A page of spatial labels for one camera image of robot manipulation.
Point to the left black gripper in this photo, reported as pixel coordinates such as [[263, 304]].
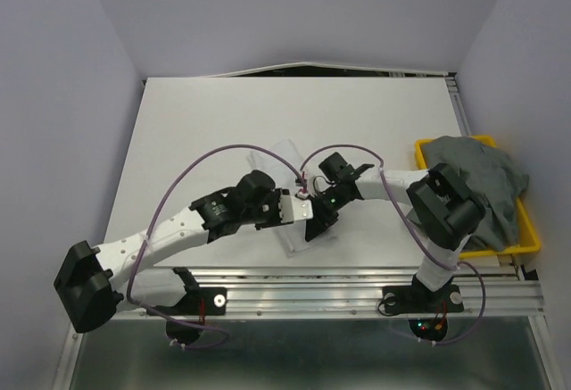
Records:
[[274, 195]]

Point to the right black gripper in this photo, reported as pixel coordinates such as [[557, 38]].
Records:
[[321, 219]]

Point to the white skirt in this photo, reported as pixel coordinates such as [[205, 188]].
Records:
[[291, 237]]

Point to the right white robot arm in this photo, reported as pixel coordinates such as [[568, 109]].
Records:
[[434, 202]]

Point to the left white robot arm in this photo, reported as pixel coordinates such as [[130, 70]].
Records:
[[93, 281]]

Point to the grey skirt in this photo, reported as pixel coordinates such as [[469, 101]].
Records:
[[495, 189]]

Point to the yellow plastic bin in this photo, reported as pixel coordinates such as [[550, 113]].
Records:
[[528, 229]]

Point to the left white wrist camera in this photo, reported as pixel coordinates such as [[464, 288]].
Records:
[[294, 208]]

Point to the aluminium rail frame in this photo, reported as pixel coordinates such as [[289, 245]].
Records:
[[308, 321]]

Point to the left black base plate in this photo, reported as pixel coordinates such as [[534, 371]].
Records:
[[190, 330]]

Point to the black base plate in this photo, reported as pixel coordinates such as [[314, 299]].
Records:
[[428, 310], [190, 330]]

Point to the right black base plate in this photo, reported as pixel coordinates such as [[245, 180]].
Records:
[[428, 310]]

